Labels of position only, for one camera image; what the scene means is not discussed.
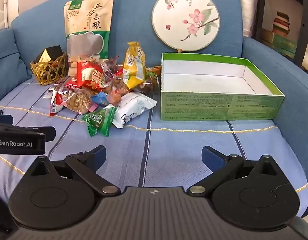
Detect round floral hand fan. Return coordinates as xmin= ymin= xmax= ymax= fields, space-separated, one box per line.
xmin=151 ymin=0 xmax=220 ymax=53

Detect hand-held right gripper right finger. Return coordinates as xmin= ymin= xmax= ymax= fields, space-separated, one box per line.
xmin=187 ymin=146 xmax=282 ymax=197

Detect small blue snack packet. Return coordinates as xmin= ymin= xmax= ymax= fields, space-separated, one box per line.
xmin=91 ymin=92 xmax=109 ymax=107

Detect black and gold box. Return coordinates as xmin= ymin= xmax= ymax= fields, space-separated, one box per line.
xmin=38 ymin=45 xmax=64 ymax=67

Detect striped ceramic vase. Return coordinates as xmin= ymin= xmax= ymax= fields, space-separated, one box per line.
xmin=272 ymin=11 xmax=291 ymax=37

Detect clear nut packet red label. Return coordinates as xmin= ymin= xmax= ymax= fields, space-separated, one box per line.
xmin=49 ymin=83 xmax=98 ymax=117

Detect woven yellow basket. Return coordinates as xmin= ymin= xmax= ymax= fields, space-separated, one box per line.
xmin=31 ymin=52 xmax=69 ymax=85

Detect large beige green grain pouch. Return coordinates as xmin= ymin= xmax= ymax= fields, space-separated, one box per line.
xmin=64 ymin=0 xmax=115 ymax=64

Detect green triangular snack packet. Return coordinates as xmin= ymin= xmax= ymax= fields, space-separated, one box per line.
xmin=81 ymin=106 xmax=117 ymax=137

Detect green cardboard box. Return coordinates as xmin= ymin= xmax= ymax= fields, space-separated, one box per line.
xmin=160 ymin=52 xmax=285 ymax=122

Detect black metal shelf rack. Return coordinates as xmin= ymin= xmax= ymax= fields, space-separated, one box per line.
xmin=253 ymin=0 xmax=308 ymax=78

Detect red snack packet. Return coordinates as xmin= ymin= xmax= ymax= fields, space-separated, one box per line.
xmin=76 ymin=61 xmax=106 ymax=89

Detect blue throw pillow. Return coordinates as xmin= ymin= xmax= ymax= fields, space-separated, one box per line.
xmin=0 ymin=29 xmax=32 ymax=105

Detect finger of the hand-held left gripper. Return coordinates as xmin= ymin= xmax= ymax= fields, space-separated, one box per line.
xmin=0 ymin=122 xmax=57 ymax=142
xmin=0 ymin=114 xmax=14 ymax=125

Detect blue fabric sofa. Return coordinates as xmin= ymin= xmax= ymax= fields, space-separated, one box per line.
xmin=0 ymin=0 xmax=308 ymax=205

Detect green carton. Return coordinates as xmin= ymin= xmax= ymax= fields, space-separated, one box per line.
xmin=262 ymin=29 xmax=298 ymax=58

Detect yellow bread snack packet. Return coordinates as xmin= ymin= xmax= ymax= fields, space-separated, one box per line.
xmin=123 ymin=42 xmax=147 ymax=90

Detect white plastic-wrapped roll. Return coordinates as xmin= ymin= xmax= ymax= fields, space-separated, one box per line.
xmin=235 ymin=0 xmax=260 ymax=38

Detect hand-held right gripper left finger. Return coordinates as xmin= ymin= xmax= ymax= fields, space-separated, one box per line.
xmin=23 ymin=145 xmax=121 ymax=197

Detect orange dried fruit packet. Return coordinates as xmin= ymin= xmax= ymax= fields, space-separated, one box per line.
xmin=144 ymin=66 xmax=162 ymax=92

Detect clear brown snack packet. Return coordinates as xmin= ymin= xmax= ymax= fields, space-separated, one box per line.
xmin=105 ymin=79 xmax=131 ymax=106

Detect white snack packet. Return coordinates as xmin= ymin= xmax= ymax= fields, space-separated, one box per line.
xmin=111 ymin=92 xmax=157 ymax=129

